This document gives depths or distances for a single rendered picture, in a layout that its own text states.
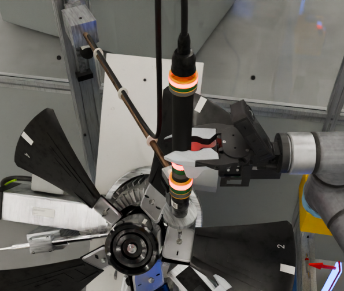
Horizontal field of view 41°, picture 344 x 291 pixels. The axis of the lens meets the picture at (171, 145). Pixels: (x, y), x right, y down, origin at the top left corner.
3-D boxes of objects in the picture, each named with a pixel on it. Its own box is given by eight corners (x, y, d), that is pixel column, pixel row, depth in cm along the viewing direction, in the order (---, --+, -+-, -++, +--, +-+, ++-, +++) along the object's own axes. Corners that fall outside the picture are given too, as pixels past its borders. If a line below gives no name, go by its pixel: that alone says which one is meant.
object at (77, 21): (64, 32, 132) (59, 4, 126) (87, 25, 134) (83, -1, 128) (75, 51, 126) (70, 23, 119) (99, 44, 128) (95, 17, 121)
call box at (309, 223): (297, 190, 141) (304, 167, 133) (330, 194, 140) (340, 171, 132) (298, 234, 130) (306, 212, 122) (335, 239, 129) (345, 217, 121)
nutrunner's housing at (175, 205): (167, 217, 97) (165, 30, 64) (184, 211, 98) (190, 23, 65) (175, 232, 95) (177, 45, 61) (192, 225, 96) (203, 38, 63)
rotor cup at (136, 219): (106, 208, 110) (90, 223, 98) (165, 197, 108) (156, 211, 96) (119, 265, 112) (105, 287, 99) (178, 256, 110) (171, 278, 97)
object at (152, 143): (83, 37, 124) (82, 32, 123) (88, 36, 124) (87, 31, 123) (169, 178, 91) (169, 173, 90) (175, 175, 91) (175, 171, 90)
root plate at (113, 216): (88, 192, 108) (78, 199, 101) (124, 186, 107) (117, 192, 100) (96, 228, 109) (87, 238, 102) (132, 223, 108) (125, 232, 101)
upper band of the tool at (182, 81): (164, 84, 71) (163, 69, 69) (189, 77, 72) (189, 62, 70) (176, 101, 68) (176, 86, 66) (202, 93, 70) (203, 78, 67)
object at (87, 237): (119, 236, 114) (-12, 253, 119) (117, 227, 114) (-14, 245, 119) (117, 239, 112) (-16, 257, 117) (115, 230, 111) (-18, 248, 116)
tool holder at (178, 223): (153, 201, 97) (151, 171, 90) (182, 190, 99) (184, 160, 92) (172, 234, 92) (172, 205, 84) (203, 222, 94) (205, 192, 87)
